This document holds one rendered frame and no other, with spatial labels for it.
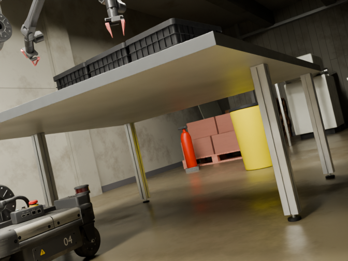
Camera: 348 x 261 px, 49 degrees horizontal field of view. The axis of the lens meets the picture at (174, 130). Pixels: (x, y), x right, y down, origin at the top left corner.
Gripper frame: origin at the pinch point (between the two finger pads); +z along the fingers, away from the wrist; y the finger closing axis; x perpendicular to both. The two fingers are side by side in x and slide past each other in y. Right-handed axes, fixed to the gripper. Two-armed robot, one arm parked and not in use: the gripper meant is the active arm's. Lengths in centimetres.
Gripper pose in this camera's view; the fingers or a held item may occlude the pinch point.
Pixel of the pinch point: (117, 34)
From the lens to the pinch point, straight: 215.7
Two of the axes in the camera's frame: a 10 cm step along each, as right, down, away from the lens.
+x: 0.7, -0.6, -10.0
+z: 2.2, 9.7, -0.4
